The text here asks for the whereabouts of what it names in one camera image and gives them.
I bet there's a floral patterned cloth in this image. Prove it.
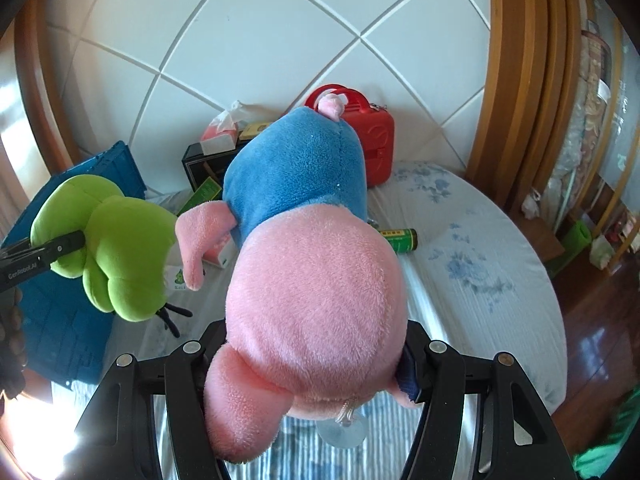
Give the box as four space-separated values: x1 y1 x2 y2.
550 20 616 241

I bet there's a green container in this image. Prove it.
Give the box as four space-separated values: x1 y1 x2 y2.
565 220 593 256

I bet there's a green cloth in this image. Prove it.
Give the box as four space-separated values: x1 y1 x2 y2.
575 400 636 480

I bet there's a black gift box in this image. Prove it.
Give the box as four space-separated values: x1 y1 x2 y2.
181 140 246 191

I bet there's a small pink floral box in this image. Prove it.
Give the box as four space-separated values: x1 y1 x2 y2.
202 235 237 271

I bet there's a green can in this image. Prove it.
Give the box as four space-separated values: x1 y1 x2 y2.
377 227 418 255

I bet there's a person's left hand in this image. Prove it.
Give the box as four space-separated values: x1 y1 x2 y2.
0 287 27 397

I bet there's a small yellow-green box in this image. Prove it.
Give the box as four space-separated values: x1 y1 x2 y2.
237 121 273 142

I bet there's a blue plastic crate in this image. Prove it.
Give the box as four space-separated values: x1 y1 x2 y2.
0 142 148 386

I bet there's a red toy suitcase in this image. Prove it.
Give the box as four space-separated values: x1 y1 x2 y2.
305 85 396 188

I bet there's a white padded wooden headboard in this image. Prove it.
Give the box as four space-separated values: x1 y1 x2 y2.
14 0 586 241

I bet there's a long green box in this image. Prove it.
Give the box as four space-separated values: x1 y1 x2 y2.
176 177 222 218

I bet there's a floral bed sheet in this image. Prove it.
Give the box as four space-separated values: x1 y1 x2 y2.
50 160 568 480

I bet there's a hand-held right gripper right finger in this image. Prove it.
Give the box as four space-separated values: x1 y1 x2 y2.
395 321 576 480

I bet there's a green plush toy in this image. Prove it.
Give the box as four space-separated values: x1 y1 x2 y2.
30 174 193 338

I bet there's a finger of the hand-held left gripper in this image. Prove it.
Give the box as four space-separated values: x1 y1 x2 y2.
20 229 87 267

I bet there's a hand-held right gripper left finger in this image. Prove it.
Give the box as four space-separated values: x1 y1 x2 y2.
74 319 231 480

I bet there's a pink blue plush pig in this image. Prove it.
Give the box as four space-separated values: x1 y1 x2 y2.
175 95 426 463

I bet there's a wooden nightstand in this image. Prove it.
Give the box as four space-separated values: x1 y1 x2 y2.
520 200 566 263

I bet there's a pink tissue pack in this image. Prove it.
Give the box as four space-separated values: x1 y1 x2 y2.
200 101 273 153

